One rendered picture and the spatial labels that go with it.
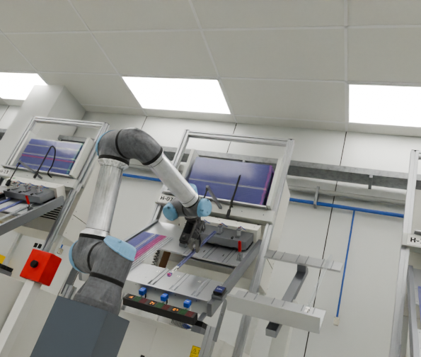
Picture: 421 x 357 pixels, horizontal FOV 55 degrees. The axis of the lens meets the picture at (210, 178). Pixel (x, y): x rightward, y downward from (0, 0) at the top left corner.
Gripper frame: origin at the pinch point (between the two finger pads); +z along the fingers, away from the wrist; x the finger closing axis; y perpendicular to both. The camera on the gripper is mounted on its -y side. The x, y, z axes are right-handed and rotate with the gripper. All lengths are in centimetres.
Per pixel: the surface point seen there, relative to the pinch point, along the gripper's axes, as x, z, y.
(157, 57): 139, -40, 216
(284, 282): -12, 135, 129
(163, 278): 8.6, 4.9, -17.3
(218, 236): -1.6, 9.9, 25.6
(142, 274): 19.3, 4.7, -18.0
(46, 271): 79, 16, -23
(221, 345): -19.8, 34.5, -21.1
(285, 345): -53, 9, -31
